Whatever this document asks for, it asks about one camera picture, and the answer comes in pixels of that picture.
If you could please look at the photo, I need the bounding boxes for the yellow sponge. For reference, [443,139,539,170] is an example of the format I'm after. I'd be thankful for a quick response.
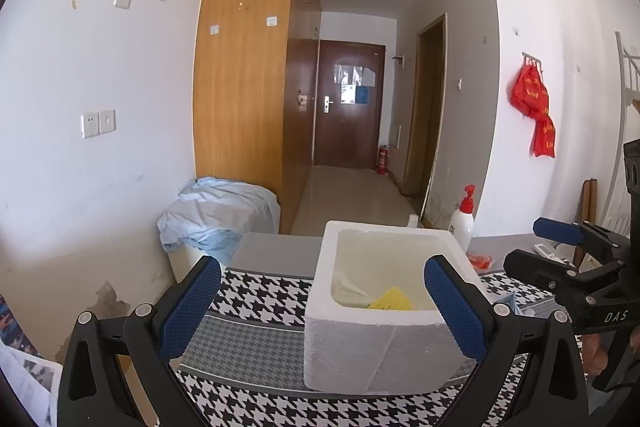
[367,286,414,312]

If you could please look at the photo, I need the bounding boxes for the white bunk bed frame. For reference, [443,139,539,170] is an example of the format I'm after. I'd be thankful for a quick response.
[597,32,640,239]

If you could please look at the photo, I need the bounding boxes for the white double wall socket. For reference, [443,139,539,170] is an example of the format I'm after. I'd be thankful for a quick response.
[81,109,117,140]

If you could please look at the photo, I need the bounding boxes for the white tissue paper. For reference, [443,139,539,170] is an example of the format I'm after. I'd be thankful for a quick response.
[332,274,374,308]

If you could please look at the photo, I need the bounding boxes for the white remote control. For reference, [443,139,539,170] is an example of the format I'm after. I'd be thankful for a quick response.
[534,244,576,264]

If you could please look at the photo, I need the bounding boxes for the white lotion bottle red pump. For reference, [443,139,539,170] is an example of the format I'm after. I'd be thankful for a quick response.
[448,184,476,254]

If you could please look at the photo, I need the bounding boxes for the wooden wardrobe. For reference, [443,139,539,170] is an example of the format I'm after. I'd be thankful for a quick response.
[193,0,322,236]

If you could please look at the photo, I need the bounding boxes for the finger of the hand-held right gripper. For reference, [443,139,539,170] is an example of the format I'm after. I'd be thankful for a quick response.
[532,217,628,260]
[502,249,623,308]

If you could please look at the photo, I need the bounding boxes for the light blue cloth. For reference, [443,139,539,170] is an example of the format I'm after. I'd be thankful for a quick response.
[157,177,281,254]

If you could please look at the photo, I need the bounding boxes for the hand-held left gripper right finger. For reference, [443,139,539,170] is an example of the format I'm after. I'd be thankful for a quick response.
[423,254,592,427]

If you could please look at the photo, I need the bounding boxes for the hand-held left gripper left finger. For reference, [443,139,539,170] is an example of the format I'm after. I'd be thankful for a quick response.
[56,255,223,427]

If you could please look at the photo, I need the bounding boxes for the dark brown door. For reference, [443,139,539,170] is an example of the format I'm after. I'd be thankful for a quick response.
[312,39,386,169]

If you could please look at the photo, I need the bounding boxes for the paper sheets on door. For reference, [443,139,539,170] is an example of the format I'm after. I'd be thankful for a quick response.
[333,63,377,104]

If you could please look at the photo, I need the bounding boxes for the brown side doorway frame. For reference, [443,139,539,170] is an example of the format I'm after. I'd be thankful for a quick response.
[402,13,449,208]

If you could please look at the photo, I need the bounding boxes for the white foam box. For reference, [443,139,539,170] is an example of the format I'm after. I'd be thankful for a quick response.
[303,220,493,395]

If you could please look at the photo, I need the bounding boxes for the black white houndstooth blanket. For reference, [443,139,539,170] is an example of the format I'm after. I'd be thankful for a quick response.
[170,267,592,427]

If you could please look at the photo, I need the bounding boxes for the person's right hand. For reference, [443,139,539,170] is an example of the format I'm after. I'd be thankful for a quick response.
[581,331,610,377]

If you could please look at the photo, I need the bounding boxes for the white bin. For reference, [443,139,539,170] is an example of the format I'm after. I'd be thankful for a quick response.
[167,244,202,286]

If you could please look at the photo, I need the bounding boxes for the red plastic bags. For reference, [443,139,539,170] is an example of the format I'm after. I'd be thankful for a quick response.
[510,59,557,159]

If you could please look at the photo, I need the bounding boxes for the printed papers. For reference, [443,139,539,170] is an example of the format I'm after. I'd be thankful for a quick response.
[0,297,64,427]

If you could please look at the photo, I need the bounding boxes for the brown folded board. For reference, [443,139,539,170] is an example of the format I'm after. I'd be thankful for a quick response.
[581,178,599,228]

